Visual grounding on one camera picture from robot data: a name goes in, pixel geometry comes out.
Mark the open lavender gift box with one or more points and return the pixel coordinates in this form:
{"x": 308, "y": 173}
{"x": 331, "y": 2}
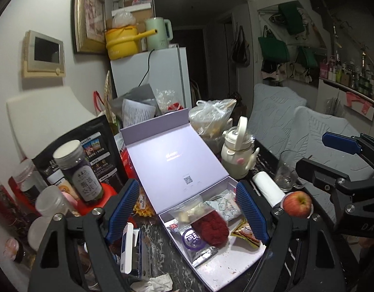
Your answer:
{"x": 174, "y": 165}

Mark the yellow pot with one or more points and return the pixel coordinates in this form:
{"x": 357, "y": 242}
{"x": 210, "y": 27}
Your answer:
{"x": 125, "y": 41}

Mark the green tote bag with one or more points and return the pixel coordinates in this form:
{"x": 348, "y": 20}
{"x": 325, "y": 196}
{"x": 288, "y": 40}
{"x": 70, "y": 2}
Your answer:
{"x": 273, "y": 49}

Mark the clear zip bag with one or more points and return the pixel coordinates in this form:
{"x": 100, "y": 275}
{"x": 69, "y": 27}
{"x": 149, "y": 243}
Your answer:
{"x": 190, "y": 211}

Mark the wall intercom panel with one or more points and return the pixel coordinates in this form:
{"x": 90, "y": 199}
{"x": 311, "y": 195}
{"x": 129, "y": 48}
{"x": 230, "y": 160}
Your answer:
{"x": 43, "y": 56}

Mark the white purple GOZK snack packet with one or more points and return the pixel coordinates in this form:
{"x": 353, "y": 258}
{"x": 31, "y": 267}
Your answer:
{"x": 196, "y": 249}

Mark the framed picture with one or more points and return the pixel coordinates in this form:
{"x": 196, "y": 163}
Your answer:
{"x": 88, "y": 26}

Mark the red apple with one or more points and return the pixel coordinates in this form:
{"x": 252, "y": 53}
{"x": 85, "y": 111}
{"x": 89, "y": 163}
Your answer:
{"x": 297, "y": 204}

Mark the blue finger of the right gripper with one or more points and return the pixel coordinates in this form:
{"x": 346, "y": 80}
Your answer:
{"x": 341, "y": 143}
{"x": 318, "y": 174}

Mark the black printed package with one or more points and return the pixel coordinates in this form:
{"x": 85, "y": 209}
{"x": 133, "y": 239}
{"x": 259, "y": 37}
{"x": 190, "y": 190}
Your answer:
{"x": 99, "y": 149}

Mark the clear plastic bag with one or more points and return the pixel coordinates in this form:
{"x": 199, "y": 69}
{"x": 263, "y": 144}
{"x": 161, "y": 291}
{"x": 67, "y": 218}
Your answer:
{"x": 209, "y": 118}

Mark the grey leaf pattern cushion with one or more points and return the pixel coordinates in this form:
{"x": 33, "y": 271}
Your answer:
{"x": 280, "y": 120}

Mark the white printed bread packet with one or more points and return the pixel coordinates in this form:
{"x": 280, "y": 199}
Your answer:
{"x": 225, "y": 205}

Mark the crumpled white tissue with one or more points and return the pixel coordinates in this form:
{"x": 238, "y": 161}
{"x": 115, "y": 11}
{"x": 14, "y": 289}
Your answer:
{"x": 155, "y": 284}

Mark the red fuzzy scrunchie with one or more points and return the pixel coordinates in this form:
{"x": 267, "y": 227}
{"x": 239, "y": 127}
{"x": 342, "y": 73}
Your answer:
{"x": 212, "y": 228}

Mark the dark jar white lid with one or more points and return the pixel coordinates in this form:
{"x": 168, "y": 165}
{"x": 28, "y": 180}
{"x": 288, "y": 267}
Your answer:
{"x": 71, "y": 160}

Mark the white mini fridge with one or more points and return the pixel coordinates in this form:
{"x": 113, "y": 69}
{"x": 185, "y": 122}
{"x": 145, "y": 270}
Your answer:
{"x": 164, "y": 69}

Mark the blue white medicine box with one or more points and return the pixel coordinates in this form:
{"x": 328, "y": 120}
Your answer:
{"x": 135, "y": 258}

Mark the light green kettle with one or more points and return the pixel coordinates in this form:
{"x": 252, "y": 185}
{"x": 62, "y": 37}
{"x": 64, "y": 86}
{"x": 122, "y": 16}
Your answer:
{"x": 164, "y": 33}

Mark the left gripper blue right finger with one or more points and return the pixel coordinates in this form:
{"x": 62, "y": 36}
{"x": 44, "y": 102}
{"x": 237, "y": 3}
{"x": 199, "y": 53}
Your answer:
{"x": 251, "y": 212}

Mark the red plastic container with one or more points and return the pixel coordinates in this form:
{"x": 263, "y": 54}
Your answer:
{"x": 84, "y": 208}

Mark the colourful shrimp snack packet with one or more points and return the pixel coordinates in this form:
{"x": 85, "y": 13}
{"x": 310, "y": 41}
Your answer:
{"x": 244, "y": 231}

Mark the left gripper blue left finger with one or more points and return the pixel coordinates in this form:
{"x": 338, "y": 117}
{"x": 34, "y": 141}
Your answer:
{"x": 118, "y": 209}

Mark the white roll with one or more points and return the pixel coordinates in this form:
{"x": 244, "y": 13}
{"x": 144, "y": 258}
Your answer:
{"x": 268, "y": 188}

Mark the glass mug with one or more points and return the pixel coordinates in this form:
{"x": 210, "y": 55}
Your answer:
{"x": 286, "y": 176}

